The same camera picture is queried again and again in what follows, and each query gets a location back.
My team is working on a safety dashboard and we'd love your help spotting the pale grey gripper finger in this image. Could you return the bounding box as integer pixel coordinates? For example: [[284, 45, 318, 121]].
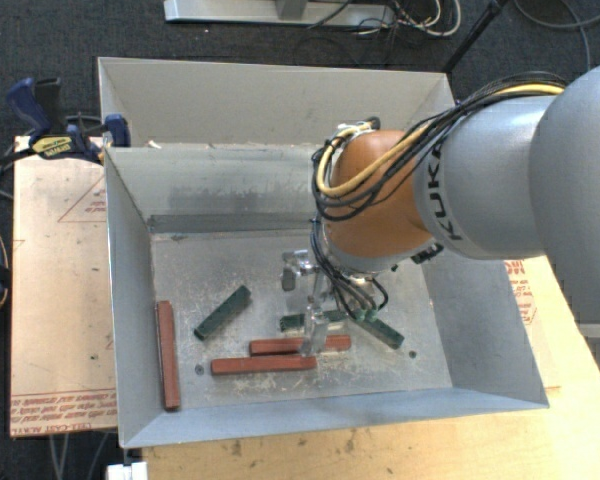
[[299, 309, 317, 358], [313, 309, 328, 355]]

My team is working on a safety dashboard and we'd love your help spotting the dark green flat block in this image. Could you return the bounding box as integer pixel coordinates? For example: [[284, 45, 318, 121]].
[[358, 317, 406, 351], [279, 309, 347, 333], [193, 284, 253, 341]]

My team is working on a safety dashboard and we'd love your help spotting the red-brown flat block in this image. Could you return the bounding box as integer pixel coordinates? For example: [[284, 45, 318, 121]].
[[210, 354, 319, 376], [155, 299, 182, 411], [248, 334, 353, 357]]

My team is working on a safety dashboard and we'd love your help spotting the grey metal bin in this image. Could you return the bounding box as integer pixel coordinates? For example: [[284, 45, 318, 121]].
[[97, 56, 550, 450]]

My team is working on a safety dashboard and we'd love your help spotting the brown cardboard board, red print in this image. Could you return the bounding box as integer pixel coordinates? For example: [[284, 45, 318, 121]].
[[9, 135, 564, 439]]

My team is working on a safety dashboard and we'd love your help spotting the black cylinder on white bracket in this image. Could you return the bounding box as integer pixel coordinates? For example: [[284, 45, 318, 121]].
[[410, 243, 445, 266]]

